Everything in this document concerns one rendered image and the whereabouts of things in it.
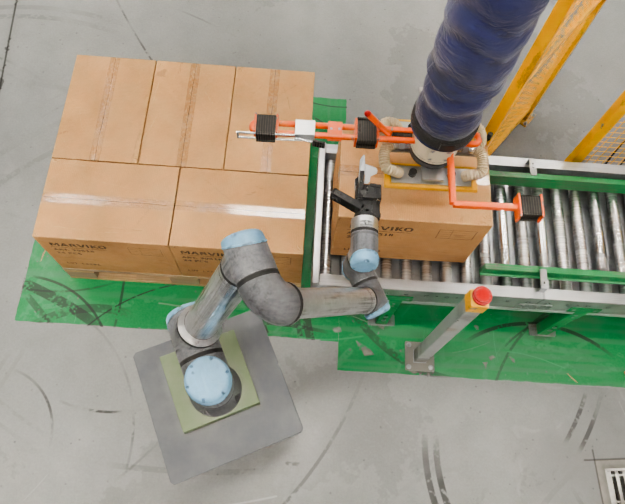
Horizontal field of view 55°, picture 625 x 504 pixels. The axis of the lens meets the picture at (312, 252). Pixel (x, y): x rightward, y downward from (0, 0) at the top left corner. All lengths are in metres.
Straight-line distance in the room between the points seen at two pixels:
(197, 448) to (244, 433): 0.17
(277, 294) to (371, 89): 2.48
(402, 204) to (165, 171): 1.14
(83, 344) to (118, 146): 1.01
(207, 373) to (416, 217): 0.98
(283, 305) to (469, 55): 0.81
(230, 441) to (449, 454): 1.25
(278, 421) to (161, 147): 1.41
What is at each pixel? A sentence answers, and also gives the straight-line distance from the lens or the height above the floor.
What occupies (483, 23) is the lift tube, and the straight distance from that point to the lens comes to 1.62.
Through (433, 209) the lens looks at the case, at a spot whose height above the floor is 0.95.
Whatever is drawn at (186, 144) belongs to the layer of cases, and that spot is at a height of 0.54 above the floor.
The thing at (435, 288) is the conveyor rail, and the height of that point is 0.59.
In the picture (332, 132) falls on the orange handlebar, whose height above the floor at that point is 1.25.
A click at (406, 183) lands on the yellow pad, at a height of 1.12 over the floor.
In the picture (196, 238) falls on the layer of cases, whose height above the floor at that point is 0.54.
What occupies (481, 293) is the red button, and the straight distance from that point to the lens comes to 2.18.
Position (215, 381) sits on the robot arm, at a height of 1.07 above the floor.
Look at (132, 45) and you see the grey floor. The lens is 4.07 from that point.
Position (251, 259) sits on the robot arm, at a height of 1.61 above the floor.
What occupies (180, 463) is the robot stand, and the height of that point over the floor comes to 0.75.
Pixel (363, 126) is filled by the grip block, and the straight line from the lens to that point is 2.13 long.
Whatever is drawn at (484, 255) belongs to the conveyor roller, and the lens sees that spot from 2.80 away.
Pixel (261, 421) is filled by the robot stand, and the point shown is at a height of 0.75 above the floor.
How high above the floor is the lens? 3.01
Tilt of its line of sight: 68 degrees down
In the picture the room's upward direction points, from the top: 7 degrees clockwise
